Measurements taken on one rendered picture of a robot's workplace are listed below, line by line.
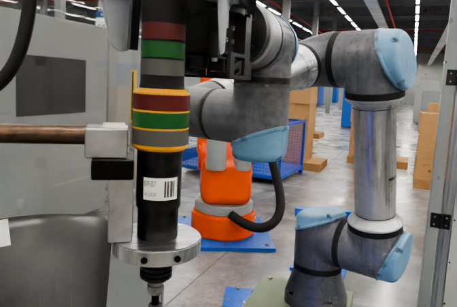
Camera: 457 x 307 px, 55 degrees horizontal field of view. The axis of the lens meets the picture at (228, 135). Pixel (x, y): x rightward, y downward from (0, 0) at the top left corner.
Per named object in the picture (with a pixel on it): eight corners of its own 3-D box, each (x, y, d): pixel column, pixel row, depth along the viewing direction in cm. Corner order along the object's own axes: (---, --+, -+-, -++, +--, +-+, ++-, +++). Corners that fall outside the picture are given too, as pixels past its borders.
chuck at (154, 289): (147, 297, 34) (147, 269, 34) (146, 289, 36) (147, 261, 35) (164, 296, 35) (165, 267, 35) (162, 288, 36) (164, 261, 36)
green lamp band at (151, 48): (141, 56, 31) (141, 39, 31) (139, 58, 34) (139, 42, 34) (188, 59, 32) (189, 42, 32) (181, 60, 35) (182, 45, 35)
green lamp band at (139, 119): (132, 128, 31) (132, 111, 31) (130, 122, 35) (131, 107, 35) (193, 130, 32) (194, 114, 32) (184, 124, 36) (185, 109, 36)
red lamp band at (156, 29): (141, 37, 31) (142, 20, 31) (139, 41, 34) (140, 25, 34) (189, 41, 32) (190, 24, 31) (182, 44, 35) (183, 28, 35)
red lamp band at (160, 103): (132, 110, 31) (133, 93, 31) (131, 106, 35) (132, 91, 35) (194, 112, 32) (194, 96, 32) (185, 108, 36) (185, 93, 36)
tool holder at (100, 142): (80, 272, 30) (81, 131, 29) (88, 235, 37) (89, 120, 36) (208, 265, 32) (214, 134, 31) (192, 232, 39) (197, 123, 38)
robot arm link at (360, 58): (353, 253, 108) (349, 28, 94) (416, 271, 99) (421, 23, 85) (331, 277, 99) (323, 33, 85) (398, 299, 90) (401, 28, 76)
